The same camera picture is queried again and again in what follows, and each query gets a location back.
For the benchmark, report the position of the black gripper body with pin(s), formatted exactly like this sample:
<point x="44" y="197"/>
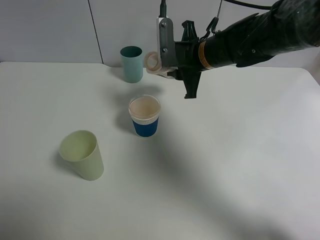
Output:
<point x="187" y="56"/>

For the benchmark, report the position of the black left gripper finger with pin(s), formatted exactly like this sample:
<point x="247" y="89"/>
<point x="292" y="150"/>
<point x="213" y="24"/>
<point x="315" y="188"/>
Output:
<point x="191" y="81"/>

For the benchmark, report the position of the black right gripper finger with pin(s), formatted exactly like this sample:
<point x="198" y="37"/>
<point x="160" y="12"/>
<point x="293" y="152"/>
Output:
<point x="189" y="31"/>

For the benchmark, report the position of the clear plastic drink bottle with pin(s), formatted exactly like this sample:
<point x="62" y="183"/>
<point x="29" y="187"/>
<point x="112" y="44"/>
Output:
<point x="153" y="65"/>

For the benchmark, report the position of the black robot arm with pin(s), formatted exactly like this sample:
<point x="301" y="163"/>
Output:
<point x="288" y="26"/>

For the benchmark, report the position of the teal plastic cup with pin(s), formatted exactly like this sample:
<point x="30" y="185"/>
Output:
<point x="132" y="62"/>

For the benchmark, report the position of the glass cup blue sleeve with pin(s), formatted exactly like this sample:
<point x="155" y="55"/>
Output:
<point x="144" y="111"/>

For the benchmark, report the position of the light green plastic cup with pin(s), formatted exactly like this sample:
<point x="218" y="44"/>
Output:
<point x="80" y="149"/>

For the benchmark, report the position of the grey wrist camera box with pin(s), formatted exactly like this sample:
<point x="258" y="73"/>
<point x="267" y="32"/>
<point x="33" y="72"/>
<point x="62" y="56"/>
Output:
<point x="165" y="42"/>

